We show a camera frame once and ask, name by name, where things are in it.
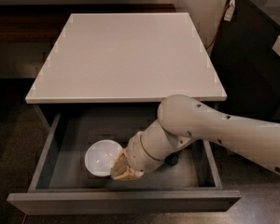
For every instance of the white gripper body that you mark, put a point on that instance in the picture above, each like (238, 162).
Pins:
(137, 154)

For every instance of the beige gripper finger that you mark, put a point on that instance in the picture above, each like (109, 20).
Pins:
(120, 165)
(126, 175)

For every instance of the dark blue pepsi can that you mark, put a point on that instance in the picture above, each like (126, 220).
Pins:
(173, 158)

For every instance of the grey top drawer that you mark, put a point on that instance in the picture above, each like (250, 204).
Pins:
(62, 185)

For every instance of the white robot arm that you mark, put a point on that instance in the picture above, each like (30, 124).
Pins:
(181, 121)

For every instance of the grey drawer cabinet white top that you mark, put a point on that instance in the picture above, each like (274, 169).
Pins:
(126, 58)

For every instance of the white bowl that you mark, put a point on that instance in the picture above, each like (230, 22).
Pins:
(100, 157)

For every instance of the black cabinet on right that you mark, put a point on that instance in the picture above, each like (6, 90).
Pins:
(247, 65)

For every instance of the dark wooden bench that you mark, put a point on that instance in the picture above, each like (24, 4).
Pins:
(43, 23)

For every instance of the white cable tag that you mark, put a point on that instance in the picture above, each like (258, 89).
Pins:
(229, 11)

